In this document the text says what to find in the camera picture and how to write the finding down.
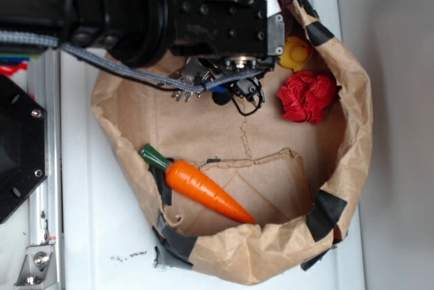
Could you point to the crumpled red paper ball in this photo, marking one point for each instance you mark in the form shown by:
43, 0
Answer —
305, 96

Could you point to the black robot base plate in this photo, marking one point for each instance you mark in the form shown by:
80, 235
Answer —
23, 154

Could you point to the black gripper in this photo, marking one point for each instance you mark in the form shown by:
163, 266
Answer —
228, 29

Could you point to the yellow rubber duck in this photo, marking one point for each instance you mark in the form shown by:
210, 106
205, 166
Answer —
296, 53

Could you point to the brown paper bag bin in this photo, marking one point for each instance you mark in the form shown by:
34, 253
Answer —
301, 182

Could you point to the aluminium frame rail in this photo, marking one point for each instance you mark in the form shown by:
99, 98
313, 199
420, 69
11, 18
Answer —
45, 202

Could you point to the orange toy carrot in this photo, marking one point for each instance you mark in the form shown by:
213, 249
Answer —
192, 183

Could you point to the metal corner bracket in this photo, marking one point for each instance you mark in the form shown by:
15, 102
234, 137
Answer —
37, 270

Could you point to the silver key bunch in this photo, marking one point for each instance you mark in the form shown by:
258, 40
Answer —
195, 72

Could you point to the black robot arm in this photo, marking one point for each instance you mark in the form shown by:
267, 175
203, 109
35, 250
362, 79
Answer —
139, 32

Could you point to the white tray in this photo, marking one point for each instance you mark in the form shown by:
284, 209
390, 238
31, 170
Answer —
108, 244

